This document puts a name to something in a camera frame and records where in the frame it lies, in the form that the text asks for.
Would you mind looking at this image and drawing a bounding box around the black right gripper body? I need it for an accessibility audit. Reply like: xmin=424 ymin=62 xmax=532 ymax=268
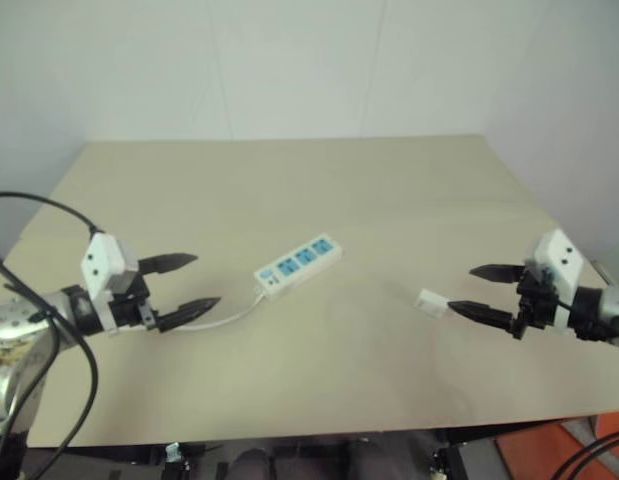
xmin=509 ymin=266 xmax=560 ymax=341

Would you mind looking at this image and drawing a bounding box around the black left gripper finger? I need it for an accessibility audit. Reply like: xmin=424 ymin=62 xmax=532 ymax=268
xmin=155 ymin=296 xmax=222 ymax=334
xmin=136 ymin=252 xmax=199 ymax=276

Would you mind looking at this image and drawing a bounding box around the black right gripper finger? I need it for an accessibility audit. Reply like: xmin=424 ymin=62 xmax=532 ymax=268
xmin=468 ymin=264 xmax=526 ymax=286
xmin=447 ymin=299 xmax=521 ymax=329

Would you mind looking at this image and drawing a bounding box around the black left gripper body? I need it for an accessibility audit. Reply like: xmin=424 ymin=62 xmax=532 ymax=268
xmin=109 ymin=269 xmax=159 ymax=332

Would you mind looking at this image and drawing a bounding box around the white plug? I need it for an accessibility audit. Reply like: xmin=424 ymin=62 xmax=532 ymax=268
xmin=413 ymin=288 xmax=450 ymax=318

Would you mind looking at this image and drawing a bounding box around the white blue power strip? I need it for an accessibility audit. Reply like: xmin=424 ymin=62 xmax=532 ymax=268
xmin=252 ymin=231 xmax=344 ymax=302

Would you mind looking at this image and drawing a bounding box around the orange floor mat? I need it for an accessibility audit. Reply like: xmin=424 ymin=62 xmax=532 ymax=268
xmin=493 ymin=417 xmax=619 ymax=480

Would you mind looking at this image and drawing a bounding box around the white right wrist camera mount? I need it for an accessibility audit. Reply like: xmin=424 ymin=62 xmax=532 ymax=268
xmin=521 ymin=228 xmax=583 ymax=333

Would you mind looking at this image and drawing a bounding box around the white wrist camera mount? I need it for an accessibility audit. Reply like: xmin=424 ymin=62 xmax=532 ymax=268
xmin=521 ymin=228 xmax=583 ymax=333
xmin=80 ymin=232 xmax=139 ymax=332

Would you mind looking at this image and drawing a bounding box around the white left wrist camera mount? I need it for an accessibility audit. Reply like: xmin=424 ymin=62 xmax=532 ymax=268
xmin=80 ymin=232 xmax=139 ymax=332

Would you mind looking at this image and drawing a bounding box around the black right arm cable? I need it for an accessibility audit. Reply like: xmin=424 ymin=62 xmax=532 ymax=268
xmin=553 ymin=330 xmax=619 ymax=480

